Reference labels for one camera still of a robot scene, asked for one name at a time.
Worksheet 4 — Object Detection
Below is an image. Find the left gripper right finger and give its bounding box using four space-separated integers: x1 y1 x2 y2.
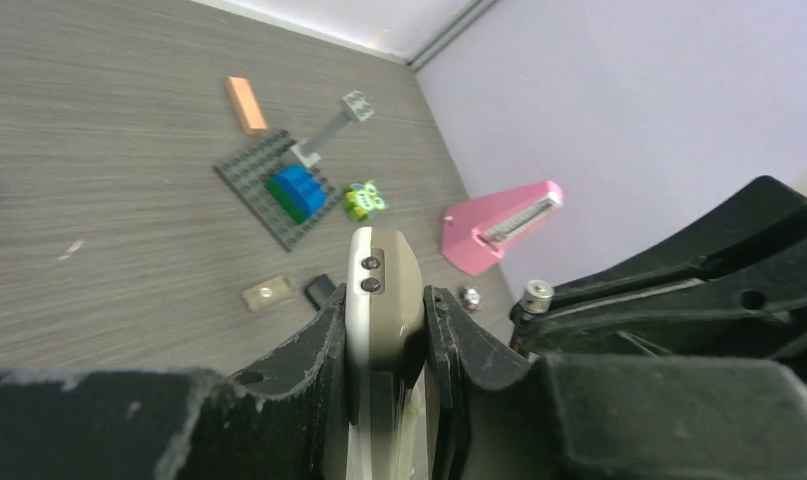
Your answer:
424 286 549 479

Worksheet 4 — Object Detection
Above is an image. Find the orange wooden block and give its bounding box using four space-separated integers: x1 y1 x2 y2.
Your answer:
226 76 268 134

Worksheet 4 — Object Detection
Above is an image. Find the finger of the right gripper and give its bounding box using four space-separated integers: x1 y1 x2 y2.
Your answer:
523 238 807 385
550 175 807 312

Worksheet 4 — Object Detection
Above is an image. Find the black remote control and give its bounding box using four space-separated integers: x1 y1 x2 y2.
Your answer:
304 274 337 310

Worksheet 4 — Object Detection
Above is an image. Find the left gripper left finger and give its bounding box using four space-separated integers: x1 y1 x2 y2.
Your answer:
231 285 347 479

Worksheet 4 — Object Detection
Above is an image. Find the pink metronome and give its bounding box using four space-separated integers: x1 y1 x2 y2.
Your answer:
441 181 564 276

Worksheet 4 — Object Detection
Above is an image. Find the beige remote control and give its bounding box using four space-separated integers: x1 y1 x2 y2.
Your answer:
344 227 426 479

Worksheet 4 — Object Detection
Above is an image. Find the green owl toy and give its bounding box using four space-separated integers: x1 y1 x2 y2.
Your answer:
343 180 389 223

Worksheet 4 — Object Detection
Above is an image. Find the grey lego baseplate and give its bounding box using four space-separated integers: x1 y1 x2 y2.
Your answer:
214 129 342 252

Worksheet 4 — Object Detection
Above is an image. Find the beige battery cover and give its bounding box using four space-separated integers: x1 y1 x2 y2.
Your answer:
241 275 294 312

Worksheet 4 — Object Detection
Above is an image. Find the blue lego brick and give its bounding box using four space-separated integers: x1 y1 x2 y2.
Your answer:
265 165 327 225

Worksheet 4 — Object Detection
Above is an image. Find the small patterned ball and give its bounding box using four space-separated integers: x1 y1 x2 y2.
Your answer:
459 286 482 312

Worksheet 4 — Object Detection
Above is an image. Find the grey lego tower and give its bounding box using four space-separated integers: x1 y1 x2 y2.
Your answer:
288 91 375 168

